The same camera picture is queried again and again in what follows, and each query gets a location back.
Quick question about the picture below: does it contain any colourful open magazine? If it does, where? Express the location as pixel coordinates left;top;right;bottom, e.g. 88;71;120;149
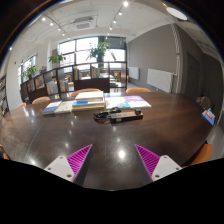
105;96;150;109

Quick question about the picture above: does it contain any potted plant far left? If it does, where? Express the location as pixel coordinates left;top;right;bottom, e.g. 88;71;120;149
22;65;38;80

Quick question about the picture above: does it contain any round ceiling lamp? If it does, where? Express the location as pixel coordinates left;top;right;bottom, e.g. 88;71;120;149
166;7;187;21

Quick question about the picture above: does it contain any blue white box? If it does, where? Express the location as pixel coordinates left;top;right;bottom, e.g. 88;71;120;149
202;109;215;125

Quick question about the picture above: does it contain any blue cover book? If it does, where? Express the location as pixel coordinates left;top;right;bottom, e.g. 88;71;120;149
42;101;61;115

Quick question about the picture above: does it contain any orange chair right near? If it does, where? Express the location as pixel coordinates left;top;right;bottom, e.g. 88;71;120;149
183;144;214;168

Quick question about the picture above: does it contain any potted plant centre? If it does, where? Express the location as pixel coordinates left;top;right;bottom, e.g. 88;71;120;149
88;42;110;62

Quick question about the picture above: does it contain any orange chair back middle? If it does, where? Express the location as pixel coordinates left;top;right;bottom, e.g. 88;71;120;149
71;88;101;97

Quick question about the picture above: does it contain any potted plant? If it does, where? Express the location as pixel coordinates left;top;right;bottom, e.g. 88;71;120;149
49;53;65;68
22;65;38;80
88;42;110;62

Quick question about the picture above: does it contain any white wall radiator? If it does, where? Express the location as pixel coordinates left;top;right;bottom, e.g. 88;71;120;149
147;69;173;93

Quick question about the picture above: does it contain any ceiling air conditioner unit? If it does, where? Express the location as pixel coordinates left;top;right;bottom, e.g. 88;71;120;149
72;16;94;30

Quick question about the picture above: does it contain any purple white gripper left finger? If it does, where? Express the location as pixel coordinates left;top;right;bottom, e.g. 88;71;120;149
45;145;92;183

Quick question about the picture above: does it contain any orange chair back right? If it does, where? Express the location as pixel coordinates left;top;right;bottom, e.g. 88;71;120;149
126;87;152;93

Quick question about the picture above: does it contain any stack of books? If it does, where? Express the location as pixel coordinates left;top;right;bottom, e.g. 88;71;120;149
72;91;105;111

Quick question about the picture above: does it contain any white cover book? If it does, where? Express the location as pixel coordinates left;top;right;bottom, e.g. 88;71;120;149
55;101;73;114

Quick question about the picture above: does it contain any dark wooden bookshelf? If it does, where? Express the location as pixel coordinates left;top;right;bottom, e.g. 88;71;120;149
21;61;127;103

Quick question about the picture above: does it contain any orange chair back left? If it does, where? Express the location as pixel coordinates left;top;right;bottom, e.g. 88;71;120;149
32;96;50;104

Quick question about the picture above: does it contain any black power strip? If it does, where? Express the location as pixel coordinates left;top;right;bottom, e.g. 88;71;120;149
110;111;143;124

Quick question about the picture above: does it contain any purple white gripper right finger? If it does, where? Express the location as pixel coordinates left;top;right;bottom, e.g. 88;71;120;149
135;145;181;182

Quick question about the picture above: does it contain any orange chair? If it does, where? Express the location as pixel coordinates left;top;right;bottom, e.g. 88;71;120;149
183;144;214;168
126;87;152;93
71;88;101;97
32;96;50;104

